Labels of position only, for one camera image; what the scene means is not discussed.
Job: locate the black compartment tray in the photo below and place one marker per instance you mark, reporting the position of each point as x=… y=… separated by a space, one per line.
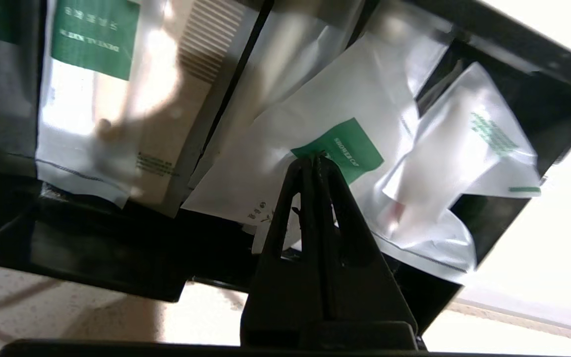
x=92 y=248

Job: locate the clear packet with white tube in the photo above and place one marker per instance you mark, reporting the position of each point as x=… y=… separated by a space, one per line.
x=82 y=109

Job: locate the beige comb packet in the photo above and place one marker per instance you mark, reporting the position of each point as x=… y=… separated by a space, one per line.
x=176 y=99

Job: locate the shower cap packet green label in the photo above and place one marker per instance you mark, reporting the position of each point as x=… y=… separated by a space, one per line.
x=305 y=148

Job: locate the crumpled white translucent packet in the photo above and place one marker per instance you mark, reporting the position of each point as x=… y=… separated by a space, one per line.
x=444 y=173

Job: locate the black amenity drawer box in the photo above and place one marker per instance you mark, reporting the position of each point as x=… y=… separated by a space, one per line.
x=538 y=39

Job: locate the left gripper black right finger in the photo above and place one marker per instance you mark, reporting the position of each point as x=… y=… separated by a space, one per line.
x=365 y=297

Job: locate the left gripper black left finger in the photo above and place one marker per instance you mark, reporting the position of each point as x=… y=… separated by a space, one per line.
x=280 y=297

